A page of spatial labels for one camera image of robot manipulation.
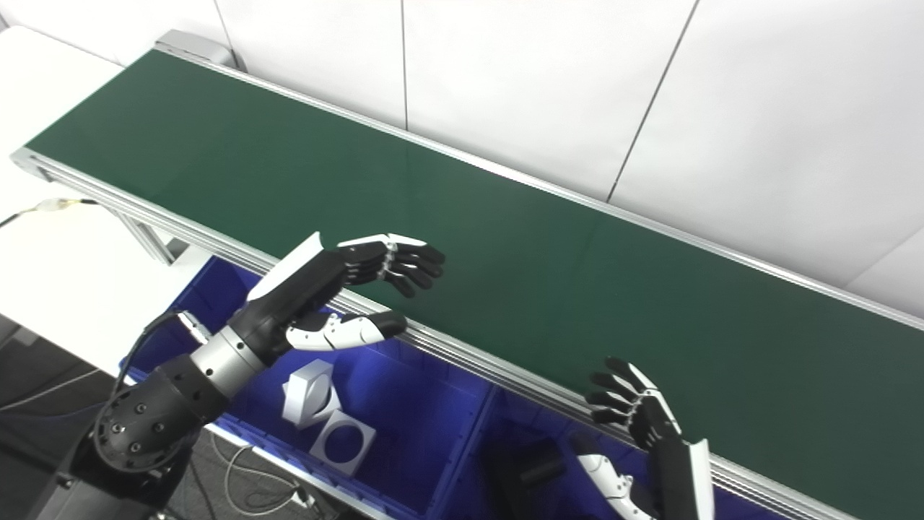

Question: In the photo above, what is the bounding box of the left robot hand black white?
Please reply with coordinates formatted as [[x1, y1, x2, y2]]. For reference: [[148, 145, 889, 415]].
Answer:
[[231, 231, 446, 356]]

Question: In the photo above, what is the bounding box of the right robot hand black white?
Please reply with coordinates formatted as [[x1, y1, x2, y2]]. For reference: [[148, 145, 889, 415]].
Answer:
[[574, 356, 715, 520]]

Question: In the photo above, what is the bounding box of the white square part round hole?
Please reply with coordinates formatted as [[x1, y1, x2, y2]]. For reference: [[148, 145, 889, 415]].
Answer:
[[282, 359, 341, 428], [309, 413, 376, 476]]

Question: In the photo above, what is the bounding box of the black part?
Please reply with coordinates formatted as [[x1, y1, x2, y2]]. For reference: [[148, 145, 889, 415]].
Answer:
[[498, 437, 567, 506]]

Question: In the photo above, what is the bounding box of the blue plastic bin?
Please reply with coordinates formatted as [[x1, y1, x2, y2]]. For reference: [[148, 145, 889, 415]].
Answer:
[[123, 254, 499, 520], [440, 383, 795, 520]]

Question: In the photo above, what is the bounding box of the aluminium conveyor support leg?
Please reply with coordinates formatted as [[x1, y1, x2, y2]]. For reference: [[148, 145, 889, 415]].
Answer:
[[108, 209, 190, 266]]

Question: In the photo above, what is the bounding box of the green conveyor belt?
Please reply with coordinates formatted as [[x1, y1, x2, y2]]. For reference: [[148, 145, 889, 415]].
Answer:
[[25, 49, 924, 520], [11, 30, 924, 520]]

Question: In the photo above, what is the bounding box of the grey conveyor end cap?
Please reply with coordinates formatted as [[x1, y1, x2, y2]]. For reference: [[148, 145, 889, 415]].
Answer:
[[155, 30, 235, 68]]

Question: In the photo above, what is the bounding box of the black wrist cable silver plug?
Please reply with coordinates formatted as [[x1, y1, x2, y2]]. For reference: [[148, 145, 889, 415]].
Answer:
[[114, 309, 212, 402]]

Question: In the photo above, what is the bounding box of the white floor cable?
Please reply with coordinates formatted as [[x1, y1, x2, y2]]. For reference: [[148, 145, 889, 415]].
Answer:
[[209, 433, 320, 518]]

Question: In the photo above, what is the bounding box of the thin cable with yellow connector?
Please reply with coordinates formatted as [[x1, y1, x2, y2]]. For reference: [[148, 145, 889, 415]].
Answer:
[[0, 197, 98, 228]]

